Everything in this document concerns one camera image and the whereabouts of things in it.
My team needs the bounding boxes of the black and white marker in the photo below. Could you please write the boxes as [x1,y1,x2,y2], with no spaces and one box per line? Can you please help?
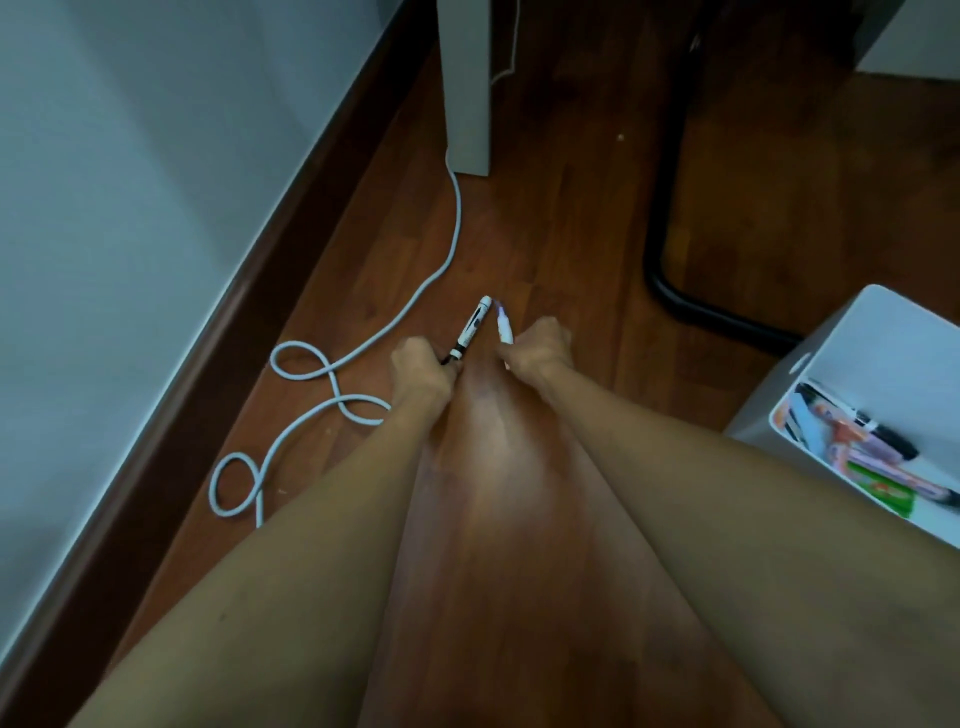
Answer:
[442,295,494,366]

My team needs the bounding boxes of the white cable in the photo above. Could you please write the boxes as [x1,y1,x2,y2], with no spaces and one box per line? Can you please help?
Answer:
[208,0,522,529]

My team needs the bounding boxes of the person's left hand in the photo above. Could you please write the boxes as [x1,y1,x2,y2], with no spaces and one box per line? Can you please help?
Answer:
[390,336,461,412]

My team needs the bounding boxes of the pink marker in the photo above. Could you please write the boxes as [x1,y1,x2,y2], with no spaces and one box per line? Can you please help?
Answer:
[828,438,960,507]

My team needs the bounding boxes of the person's left forearm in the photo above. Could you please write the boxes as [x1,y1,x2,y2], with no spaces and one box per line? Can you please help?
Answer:
[66,390,451,728]

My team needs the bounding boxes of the green packet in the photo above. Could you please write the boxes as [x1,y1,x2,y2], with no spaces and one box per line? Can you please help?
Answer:
[846,461,918,519]

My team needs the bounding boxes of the black metal chair frame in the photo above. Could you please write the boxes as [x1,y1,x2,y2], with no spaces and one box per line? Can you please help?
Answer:
[643,0,807,354]

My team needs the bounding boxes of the orange marker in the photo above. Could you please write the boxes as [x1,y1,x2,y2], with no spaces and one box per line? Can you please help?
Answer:
[813,399,871,466]

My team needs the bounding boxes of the person's right forearm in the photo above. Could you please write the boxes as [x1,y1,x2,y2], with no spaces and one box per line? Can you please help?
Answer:
[529,360,960,728]

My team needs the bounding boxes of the white marker with purple tip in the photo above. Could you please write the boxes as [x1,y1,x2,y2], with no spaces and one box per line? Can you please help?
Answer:
[492,301,516,372]

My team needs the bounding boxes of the person's right hand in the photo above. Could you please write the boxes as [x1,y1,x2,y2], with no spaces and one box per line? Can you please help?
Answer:
[501,315,577,393]

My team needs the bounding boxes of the white storage box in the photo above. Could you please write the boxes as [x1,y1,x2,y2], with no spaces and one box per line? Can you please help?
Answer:
[723,284,960,551]

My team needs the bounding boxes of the white cabinet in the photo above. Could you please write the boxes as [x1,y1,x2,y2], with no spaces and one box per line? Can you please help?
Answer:
[855,0,960,82]

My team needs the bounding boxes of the white furniture leg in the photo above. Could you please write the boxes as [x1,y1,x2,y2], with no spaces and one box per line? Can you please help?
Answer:
[437,0,495,178]

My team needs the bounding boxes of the dark wooden skirting board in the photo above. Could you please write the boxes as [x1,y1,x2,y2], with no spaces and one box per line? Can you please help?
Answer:
[0,0,444,728]

